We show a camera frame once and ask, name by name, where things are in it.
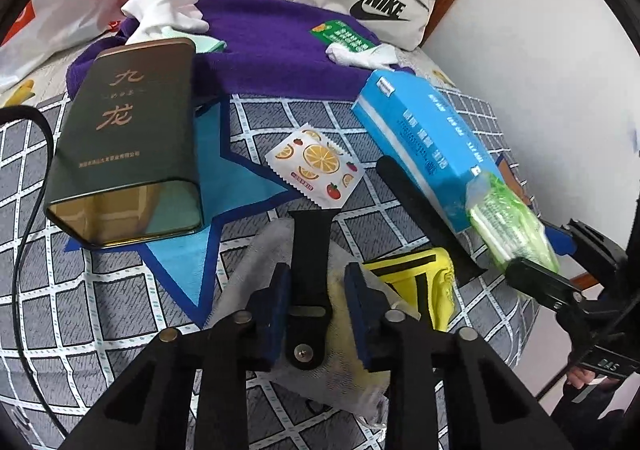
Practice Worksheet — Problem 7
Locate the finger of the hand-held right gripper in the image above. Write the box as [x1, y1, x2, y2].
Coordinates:
[504, 257, 588, 315]
[545, 219, 631, 273]

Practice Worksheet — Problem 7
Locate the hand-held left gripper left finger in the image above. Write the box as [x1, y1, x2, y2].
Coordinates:
[59, 261, 292, 450]

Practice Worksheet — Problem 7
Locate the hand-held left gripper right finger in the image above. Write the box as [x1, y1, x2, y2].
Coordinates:
[345, 261, 576, 450]

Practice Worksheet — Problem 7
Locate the clear green plastic packet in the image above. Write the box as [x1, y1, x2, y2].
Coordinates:
[466, 174, 560, 276]

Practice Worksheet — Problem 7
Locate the white gauze drawstring bag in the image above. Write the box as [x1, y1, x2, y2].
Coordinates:
[202, 217, 393, 423]

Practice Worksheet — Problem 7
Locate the yellow mesh bag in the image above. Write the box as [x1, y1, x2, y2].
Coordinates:
[360, 249, 457, 333]

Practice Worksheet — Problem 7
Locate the black watch strap with buckle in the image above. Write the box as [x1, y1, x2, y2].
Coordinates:
[287, 210, 337, 372]

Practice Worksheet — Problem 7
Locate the orange print wipe packet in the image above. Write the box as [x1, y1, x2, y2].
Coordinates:
[265, 124, 365, 210]

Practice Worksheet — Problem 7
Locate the white glove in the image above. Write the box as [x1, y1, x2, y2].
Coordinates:
[121, 0, 210, 40]
[325, 42, 401, 72]

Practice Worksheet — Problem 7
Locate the green foil packet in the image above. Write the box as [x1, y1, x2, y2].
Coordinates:
[309, 20, 377, 53]

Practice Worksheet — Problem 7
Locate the person's right hand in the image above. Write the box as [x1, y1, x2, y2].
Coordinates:
[565, 364, 602, 392]

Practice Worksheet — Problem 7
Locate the blue tissue box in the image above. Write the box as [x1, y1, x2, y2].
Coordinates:
[351, 70, 506, 233]

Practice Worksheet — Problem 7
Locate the dark green tin box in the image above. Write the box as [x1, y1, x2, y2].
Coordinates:
[44, 39, 205, 247]

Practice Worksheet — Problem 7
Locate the purple towel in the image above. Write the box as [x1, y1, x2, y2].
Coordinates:
[66, 0, 401, 108]

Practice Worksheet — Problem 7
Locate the light green cloth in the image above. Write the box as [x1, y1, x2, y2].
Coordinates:
[160, 32, 227, 53]

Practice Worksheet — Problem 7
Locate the white plastic shopping bag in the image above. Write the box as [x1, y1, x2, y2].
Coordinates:
[0, 0, 133, 76]

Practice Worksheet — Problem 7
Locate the long black watch strap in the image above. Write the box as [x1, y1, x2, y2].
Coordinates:
[375, 155, 488, 287]

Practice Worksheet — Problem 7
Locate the black cable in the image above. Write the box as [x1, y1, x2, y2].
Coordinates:
[0, 106, 71, 436]

